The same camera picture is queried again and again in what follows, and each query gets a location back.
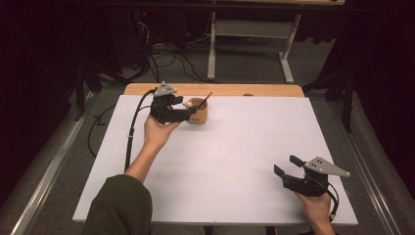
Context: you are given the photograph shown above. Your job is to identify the left hand-held gripper black cable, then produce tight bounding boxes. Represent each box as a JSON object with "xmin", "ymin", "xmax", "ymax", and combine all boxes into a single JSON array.
[{"xmin": 123, "ymin": 88, "xmax": 159, "ymax": 173}]

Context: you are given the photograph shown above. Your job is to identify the light wooden desk top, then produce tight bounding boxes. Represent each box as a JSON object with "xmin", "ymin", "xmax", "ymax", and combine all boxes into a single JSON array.
[{"xmin": 211, "ymin": 0, "xmax": 346, "ymax": 6}]

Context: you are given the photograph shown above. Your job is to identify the black stand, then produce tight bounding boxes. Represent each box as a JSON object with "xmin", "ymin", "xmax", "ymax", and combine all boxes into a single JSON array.
[
  {"xmin": 73, "ymin": 61, "xmax": 103, "ymax": 122},
  {"xmin": 302, "ymin": 69, "xmax": 356, "ymax": 134}
]

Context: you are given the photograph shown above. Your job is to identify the black equipment box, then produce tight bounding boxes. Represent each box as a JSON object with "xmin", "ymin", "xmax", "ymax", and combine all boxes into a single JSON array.
[{"xmin": 106, "ymin": 8, "xmax": 188, "ymax": 74}]

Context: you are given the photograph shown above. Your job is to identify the black pencil with tan end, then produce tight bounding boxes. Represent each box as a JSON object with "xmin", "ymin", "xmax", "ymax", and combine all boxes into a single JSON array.
[{"xmin": 196, "ymin": 90, "xmax": 214, "ymax": 112}]

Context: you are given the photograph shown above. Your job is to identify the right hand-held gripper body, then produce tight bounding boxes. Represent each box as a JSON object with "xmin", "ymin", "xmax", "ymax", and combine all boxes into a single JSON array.
[{"xmin": 281, "ymin": 156, "xmax": 351, "ymax": 198}]

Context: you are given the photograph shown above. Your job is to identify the wooden table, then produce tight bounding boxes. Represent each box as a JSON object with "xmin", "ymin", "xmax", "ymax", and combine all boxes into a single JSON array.
[{"xmin": 123, "ymin": 82, "xmax": 305, "ymax": 98}]

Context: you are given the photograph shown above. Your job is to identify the right hand-held gripper black cable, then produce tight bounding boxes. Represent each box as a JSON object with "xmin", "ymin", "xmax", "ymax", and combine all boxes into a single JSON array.
[{"xmin": 321, "ymin": 180, "xmax": 341, "ymax": 223}]

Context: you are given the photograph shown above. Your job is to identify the white board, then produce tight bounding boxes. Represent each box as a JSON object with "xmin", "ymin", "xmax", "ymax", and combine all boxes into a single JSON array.
[{"xmin": 71, "ymin": 94, "xmax": 359, "ymax": 227}]

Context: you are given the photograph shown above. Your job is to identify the metal floor rail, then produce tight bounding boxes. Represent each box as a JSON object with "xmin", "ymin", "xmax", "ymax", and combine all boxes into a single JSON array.
[
  {"xmin": 9, "ymin": 91, "xmax": 96, "ymax": 235},
  {"xmin": 328, "ymin": 100, "xmax": 403, "ymax": 235}
]

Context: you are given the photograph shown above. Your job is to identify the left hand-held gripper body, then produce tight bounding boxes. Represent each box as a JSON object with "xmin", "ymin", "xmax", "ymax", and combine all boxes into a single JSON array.
[{"xmin": 149, "ymin": 81, "xmax": 194, "ymax": 125}]

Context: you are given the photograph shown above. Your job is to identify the tan cup with bear figure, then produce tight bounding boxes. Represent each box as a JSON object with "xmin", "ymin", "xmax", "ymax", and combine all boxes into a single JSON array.
[{"xmin": 182, "ymin": 97, "xmax": 209, "ymax": 125}]

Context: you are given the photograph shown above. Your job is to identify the hand-held gripper black cable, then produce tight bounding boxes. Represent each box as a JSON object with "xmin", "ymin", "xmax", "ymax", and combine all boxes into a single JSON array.
[
  {"xmin": 321, "ymin": 180, "xmax": 341, "ymax": 223},
  {"xmin": 123, "ymin": 88, "xmax": 159, "ymax": 173}
]

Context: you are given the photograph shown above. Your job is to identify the white metal desk frame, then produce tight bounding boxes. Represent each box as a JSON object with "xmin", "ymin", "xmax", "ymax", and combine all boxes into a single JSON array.
[{"xmin": 207, "ymin": 11, "xmax": 302, "ymax": 84}]

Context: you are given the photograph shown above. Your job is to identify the tangle of black floor cables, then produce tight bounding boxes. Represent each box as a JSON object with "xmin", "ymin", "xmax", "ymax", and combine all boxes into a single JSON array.
[{"xmin": 130, "ymin": 19, "xmax": 213, "ymax": 84}]

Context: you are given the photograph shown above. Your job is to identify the person's left hand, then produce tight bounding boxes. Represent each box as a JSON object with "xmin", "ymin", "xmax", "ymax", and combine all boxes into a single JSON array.
[{"xmin": 143, "ymin": 115, "xmax": 181, "ymax": 151}]

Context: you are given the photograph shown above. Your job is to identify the person's right hand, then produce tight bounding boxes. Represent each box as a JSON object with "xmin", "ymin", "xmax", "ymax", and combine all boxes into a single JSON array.
[{"xmin": 293, "ymin": 191, "xmax": 334, "ymax": 223}]

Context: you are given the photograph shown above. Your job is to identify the thin black floor cable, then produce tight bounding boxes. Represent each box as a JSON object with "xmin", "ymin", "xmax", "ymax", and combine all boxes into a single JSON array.
[{"xmin": 86, "ymin": 103, "xmax": 117, "ymax": 159}]

